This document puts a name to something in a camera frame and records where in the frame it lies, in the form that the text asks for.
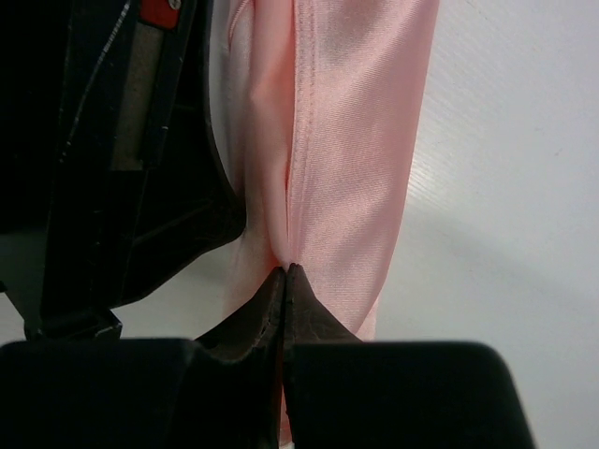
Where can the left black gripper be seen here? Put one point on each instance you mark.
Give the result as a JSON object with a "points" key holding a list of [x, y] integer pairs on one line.
{"points": [[111, 182]]}

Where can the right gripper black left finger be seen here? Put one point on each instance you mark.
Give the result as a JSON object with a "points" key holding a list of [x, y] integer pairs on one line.
{"points": [[252, 326]]}

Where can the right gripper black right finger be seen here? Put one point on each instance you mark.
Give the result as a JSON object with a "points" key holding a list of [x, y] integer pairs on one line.
{"points": [[307, 320]]}

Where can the pink cloth napkin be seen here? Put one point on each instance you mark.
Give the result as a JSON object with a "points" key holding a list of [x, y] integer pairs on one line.
{"points": [[315, 107]]}

